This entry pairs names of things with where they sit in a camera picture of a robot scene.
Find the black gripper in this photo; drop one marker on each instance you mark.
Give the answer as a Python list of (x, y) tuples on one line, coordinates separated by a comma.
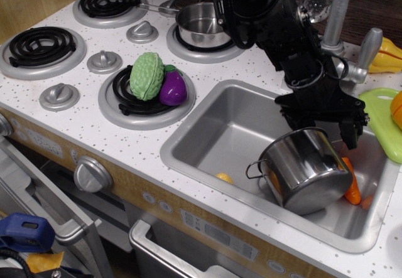
[(328, 103)]

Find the large steel pot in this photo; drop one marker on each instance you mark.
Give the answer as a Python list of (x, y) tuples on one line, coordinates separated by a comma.
[(303, 171)]

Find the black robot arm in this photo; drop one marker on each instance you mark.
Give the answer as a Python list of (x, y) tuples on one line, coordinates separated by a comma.
[(286, 35)]

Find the grey toy sink basin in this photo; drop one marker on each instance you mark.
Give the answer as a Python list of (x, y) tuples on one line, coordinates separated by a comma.
[(232, 126)]

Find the green cutting board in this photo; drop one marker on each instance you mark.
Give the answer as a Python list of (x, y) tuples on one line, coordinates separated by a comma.
[(388, 133)]

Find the orange toy fruit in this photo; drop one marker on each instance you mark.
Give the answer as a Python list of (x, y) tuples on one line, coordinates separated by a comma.
[(396, 109)]

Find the orange toy carrot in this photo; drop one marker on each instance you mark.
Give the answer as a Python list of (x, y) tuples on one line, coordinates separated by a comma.
[(353, 194)]

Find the silver toy faucet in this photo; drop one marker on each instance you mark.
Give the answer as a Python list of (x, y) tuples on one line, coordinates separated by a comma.
[(332, 43)]

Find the yellow toy pepper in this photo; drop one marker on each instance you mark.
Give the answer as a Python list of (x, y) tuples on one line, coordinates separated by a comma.
[(388, 58)]

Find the yellow toy corn piece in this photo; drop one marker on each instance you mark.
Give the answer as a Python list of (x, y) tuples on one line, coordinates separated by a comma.
[(224, 177)]

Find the hanging slotted steel spoon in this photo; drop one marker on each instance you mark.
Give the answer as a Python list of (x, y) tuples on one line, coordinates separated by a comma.
[(317, 10)]

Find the purple toy eggplant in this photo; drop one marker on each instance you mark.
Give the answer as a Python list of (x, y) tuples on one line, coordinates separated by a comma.
[(174, 88)]

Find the small steel saucepan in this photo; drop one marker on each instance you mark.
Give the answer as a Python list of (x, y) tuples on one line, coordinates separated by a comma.
[(197, 24)]

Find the back right burner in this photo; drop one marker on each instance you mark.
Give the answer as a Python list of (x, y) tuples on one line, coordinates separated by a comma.
[(203, 57)]

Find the burner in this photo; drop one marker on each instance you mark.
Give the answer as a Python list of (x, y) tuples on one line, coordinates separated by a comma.
[(203, 57), (107, 14), (118, 105), (41, 53)]

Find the green toy bitter melon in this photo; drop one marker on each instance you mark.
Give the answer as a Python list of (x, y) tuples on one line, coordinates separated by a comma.
[(146, 76)]

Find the silver stove knob rear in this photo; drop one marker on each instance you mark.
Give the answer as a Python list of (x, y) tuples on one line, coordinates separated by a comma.
[(169, 5)]

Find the silver stove knob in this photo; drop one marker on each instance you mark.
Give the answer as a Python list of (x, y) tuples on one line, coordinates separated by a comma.
[(59, 97), (104, 62), (142, 33), (169, 5)]

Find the silver stove knob back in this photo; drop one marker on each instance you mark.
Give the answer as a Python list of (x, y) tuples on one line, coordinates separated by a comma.
[(142, 33)]

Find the silver dishwasher door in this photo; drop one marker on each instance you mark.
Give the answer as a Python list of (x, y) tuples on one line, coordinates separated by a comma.
[(167, 252)]

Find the front centre burner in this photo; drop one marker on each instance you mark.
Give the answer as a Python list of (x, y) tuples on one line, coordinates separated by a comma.
[(118, 105)]

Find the silver stove knob middle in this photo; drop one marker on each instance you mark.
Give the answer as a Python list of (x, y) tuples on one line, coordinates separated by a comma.
[(104, 62)]

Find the large silver oven knob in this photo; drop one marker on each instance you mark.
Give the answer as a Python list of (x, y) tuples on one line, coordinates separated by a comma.
[(90, 176)]

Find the back left burner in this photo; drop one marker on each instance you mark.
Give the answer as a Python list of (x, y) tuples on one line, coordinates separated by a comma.
[(107, 14)]

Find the silver stove knob front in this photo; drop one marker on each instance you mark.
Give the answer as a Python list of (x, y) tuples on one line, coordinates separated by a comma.
[(59, 97)]

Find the silver knob left edge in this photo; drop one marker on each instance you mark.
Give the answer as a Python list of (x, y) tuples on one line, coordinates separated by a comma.
[(6, 128)]

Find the yellow cloth bottom left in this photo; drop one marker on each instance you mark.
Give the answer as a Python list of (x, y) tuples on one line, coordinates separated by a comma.
[(40, 262)]

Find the grey oven door handle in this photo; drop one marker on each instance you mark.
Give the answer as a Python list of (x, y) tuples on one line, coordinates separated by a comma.
[(36, 195)]

